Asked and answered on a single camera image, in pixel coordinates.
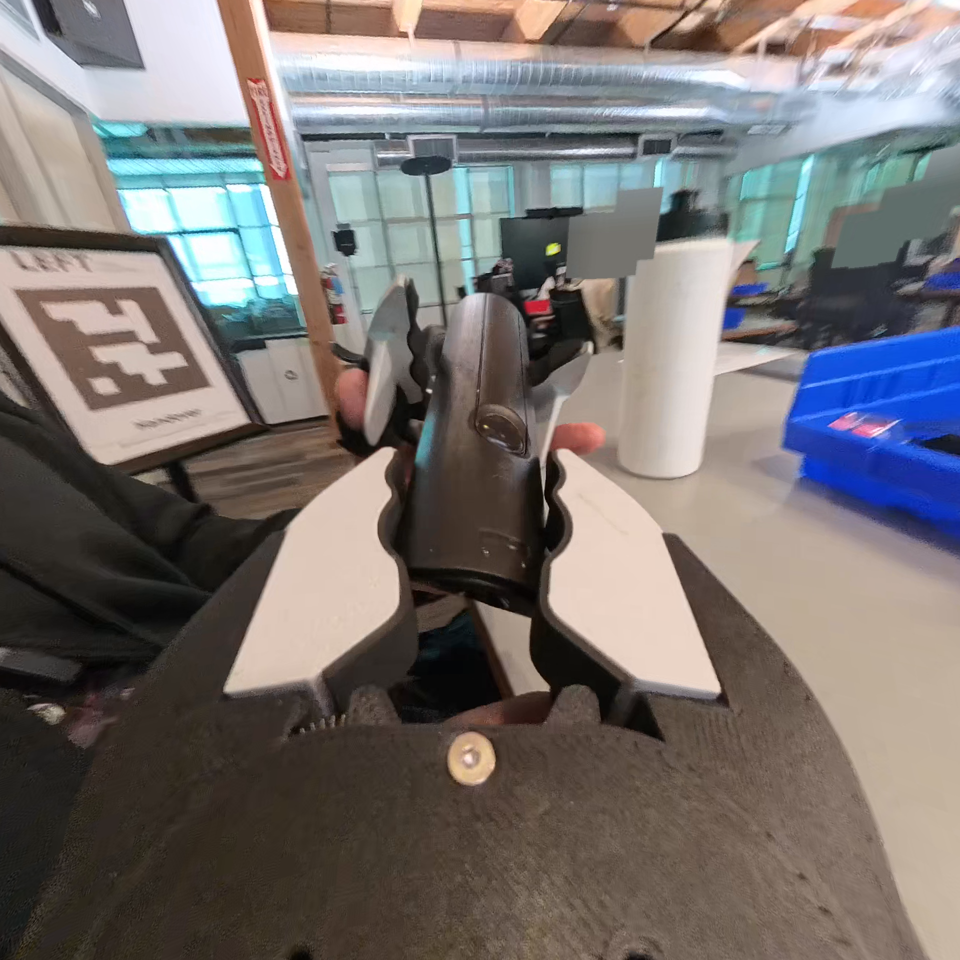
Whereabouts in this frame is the black office chair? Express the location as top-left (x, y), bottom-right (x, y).
top-left (797, 246), bottom-right (905, 352)

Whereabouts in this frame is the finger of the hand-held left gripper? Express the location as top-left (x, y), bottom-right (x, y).
top-left (527, 341), bottom-right (596, 460)
top-left (362, 273), bottom-right (427, 445)

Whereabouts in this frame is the black monitor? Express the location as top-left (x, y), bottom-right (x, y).
top-left (499, 208), bottom-right (588, 292)

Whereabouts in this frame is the person's left forearm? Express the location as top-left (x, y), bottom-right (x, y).
top-left (0, 396), bottom-right (301, 665)

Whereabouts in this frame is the wide silver air duct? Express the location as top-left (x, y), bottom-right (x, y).
top-left (268, 33), bottom-right (796, 97)

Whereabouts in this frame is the black framed board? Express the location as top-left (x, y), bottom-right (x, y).
top-left (0, 225), bottom-right (269, 476)

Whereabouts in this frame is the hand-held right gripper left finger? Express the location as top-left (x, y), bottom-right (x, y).
top-left (222, 446), bottom-right (421, 720)

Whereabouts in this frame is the black floor lamp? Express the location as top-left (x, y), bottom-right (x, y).
top-left (399, 153), bottom-right (453, 330)

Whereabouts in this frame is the black studio light on tripod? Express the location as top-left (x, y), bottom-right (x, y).
top-left (331, 223), bottom-right (359, 325)

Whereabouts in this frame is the white printed paper sheet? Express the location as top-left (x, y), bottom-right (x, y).
top-left (712, 343), bottom-right (810, 378)

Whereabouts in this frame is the black curved electronic device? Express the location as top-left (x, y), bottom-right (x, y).
top-left (392, 292), bottom-right (549, 619)

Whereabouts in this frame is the white plastic bottle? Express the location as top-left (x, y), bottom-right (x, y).
top-left (615, 189), bottom-right (741, 480)

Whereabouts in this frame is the wooden post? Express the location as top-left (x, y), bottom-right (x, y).
top-left (216, 0), bottom-right (348, 425)

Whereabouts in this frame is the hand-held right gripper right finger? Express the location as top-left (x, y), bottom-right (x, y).
top-left (528, 447), bottom-right (724, 726)

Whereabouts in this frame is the glass pane window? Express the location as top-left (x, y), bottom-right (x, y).
top-left (93, 123), bottom-right (309, 340)

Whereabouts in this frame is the small blue bin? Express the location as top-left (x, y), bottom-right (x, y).
top-left (722, 282), bottom-right (771, 333)

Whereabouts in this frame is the blue plastic bin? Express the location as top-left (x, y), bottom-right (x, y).
top-left (781, 326), bottom-right (960, 558)

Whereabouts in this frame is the silver spiral air duct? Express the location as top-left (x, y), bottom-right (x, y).
top-left (291, 99), bottom-right (740, 140)

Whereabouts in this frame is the person's black jacket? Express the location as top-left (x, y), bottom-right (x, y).
top-left (0, 660), bottom-right (144, 946)

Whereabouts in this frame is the black wall speaker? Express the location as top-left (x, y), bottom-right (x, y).
top-left (33, 0), bottom-right (146, 71)

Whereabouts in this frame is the white low cabinet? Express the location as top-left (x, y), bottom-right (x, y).
top-left (234, 333), bottom-right (333, 426)

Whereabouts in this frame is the person's left hand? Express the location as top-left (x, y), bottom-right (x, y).
top-left (333, 366), bottom-right (606, 490)

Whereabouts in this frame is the frosted glass window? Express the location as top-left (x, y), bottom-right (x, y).
top-left (324, 146), bottom-right (960, 320)

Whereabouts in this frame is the person's leg in jeans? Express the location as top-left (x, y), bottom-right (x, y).
top-left (388, 613), bottom-right (505, 726)

